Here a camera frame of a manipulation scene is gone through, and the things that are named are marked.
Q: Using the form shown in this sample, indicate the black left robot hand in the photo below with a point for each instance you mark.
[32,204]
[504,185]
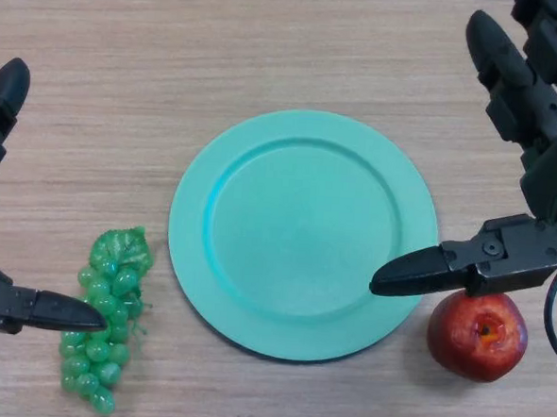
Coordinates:
[1,106]

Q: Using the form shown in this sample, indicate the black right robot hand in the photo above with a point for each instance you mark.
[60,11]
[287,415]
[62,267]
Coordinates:
[556,159]

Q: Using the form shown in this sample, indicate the green plastic grape bunch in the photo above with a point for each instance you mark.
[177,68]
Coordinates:
[97,353]

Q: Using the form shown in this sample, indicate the teal round plate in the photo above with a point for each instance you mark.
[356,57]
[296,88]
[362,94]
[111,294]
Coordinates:
[301,229]

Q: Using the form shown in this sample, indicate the red apple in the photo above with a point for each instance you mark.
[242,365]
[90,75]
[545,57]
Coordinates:
[469,343]

